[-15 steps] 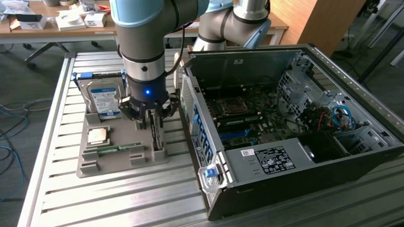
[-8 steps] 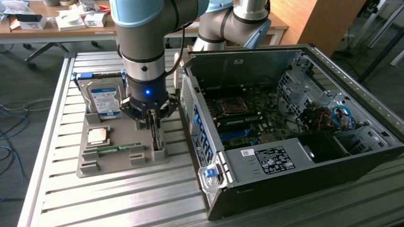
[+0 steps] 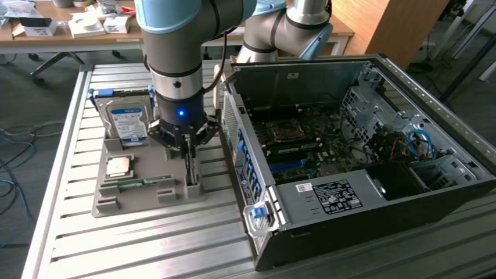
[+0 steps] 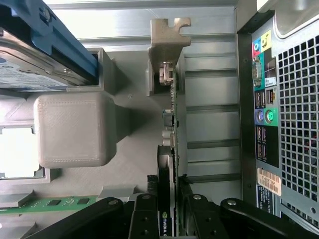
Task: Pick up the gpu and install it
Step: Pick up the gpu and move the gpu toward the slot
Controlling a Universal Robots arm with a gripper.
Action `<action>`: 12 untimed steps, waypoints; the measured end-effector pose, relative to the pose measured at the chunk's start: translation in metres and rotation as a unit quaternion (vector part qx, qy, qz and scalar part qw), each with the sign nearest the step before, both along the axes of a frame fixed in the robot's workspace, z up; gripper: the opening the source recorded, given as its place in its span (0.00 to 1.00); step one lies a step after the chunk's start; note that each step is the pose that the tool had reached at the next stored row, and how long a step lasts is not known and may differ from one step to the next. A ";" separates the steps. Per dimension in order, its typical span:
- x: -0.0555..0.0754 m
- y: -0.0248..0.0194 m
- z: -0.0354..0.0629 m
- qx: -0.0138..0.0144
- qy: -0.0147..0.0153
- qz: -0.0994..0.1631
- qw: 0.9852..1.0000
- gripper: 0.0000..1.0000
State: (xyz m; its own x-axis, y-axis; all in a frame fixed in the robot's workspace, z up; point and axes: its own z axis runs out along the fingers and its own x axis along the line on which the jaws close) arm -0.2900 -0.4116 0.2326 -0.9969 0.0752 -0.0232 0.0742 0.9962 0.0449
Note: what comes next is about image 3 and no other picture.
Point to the blue case release latch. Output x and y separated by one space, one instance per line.
257 213

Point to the hard disk blue bracket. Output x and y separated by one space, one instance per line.
124 122

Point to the clear plastic bag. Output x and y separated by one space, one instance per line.
19 8

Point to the white tape roll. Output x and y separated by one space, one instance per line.
92 24

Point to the grey cup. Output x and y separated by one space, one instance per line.
61 3

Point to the beige tape roll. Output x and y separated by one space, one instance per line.
77 3

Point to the white paper stack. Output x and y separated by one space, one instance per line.
233 30

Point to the silver chipset heatsink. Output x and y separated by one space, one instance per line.
329 171

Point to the orange red tool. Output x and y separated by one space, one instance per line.
128 9

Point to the crumpled plastic packaging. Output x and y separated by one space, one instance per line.
108 5

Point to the green graphics card black shroud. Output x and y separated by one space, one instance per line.
189 168

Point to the grey power supply unit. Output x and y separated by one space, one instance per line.
337 200

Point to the blue expansion slot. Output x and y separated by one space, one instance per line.
287 166

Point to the flat white box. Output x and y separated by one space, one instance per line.
87 32

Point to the green motherboard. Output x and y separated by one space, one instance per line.
329 151

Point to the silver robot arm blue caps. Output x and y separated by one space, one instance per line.
173 43

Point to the black open PC case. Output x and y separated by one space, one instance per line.
348 241

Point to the black metal post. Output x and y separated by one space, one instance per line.
471 67

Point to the white labelled box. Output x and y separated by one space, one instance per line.
116 24
40 31

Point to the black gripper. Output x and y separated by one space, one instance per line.
180 113

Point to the grey parts rack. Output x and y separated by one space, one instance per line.
155 174

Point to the green RAM stick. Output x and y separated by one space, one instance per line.
291 148
135 182

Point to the metal CPU socket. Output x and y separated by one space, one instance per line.
288 130

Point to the wooden cabinet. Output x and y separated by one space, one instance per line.
387 29

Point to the silver CPU chip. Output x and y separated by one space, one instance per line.
117 167

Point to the metal drive cage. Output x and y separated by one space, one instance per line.
368 116

